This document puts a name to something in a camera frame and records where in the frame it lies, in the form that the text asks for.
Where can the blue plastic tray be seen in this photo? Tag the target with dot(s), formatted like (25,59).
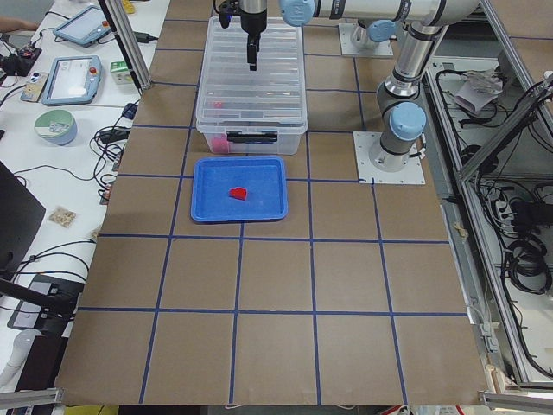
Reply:
(264,177)

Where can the clear plastic storage box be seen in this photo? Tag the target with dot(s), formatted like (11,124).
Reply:
(289,136)

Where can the black box latch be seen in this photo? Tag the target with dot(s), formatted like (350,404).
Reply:
(264,137)

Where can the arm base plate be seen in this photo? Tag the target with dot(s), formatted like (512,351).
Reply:
(376,166)
(383,51)

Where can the aluminium frame post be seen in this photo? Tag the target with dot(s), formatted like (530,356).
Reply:
(127,42)

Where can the clear plastic box lid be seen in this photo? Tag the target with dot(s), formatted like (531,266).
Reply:
(275,92)

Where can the teach pendant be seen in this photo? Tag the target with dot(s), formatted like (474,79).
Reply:
(73,80)
(85,28)

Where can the teach pendant far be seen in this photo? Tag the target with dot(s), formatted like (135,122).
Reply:
(85,28)

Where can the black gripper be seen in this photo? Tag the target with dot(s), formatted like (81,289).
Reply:
(251,21)

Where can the teach pendant near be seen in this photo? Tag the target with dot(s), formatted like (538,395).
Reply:
(73,80)

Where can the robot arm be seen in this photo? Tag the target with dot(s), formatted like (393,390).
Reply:
(428,21)
(369,35)

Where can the green white carton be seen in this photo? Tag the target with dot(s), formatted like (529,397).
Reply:
(120,73)

